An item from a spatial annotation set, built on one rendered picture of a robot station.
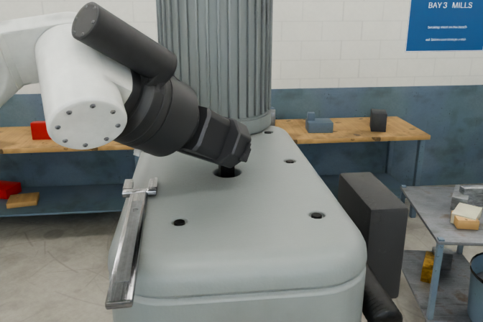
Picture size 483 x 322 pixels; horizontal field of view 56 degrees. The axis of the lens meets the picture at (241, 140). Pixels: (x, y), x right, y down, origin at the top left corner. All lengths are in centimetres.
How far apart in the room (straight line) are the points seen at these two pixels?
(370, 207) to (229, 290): 55
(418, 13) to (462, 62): 78
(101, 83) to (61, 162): 484
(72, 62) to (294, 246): 25
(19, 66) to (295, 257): 31
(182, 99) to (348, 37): 462
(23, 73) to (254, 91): 39
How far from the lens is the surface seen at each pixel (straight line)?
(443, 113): 566
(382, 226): 94
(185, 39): 73
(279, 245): 44
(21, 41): 46
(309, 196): 54
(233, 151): 51
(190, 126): 48
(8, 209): 484
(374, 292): 54
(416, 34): 534
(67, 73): 40
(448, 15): 549
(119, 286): 38
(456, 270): 362
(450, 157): 588
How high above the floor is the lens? 211
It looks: 17 degrees down
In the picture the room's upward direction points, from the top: straight up
